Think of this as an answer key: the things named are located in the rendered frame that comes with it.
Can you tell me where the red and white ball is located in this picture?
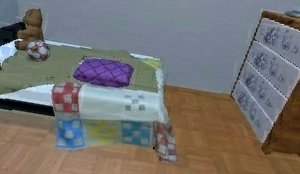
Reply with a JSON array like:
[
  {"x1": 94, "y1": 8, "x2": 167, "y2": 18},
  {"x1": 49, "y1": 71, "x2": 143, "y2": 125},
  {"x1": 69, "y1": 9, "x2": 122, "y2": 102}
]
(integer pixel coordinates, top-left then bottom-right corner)
[{"x1": 25, "y1": 38, "x2": 53, "y2": 65}]

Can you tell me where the brown teddy bear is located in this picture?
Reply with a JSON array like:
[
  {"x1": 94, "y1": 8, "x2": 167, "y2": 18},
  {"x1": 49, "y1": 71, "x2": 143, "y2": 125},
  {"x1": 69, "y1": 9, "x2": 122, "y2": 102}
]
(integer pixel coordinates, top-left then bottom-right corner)
[{"x1": 13, "y1": 6, "x2": 50, "y2": 55}]

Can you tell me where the colourful patchwork quilt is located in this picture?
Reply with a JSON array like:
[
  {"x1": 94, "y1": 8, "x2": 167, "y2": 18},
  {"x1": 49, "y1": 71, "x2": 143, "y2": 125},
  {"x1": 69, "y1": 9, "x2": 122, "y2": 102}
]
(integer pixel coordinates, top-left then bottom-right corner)
[{"x1": 42, "y1": 42, "x2": 195, "y2": 170}]

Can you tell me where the purple quilted pillow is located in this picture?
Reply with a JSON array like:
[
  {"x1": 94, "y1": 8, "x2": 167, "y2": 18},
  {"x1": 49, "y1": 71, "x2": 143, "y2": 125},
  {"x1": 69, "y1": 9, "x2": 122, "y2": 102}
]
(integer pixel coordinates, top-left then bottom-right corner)
[{"x1": 71, "y1": 53, "x2": 137, "y2": 92}]

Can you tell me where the grey flat dish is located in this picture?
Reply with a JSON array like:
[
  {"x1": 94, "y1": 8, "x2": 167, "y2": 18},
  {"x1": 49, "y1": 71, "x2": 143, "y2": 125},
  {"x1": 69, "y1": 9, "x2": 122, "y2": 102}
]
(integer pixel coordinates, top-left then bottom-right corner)
[{"x1": 284, "y1": 8, "x2": 300, "y2": 19}]

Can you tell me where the wooden chest of drawers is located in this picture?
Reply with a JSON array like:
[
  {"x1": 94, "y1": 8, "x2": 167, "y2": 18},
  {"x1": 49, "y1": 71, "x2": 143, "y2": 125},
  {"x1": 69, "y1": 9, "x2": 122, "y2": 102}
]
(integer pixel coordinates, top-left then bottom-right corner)
[{"x1": 222, "y1": 7, "x2": 300, "y2": 161}]

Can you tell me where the bed with black frame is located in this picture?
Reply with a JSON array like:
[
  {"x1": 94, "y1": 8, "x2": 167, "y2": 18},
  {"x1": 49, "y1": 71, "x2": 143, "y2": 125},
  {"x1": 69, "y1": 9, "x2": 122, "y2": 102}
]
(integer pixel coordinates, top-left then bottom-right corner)
[{"x1": 0, "y1": 17, "x2": 179, "y2": 154}]

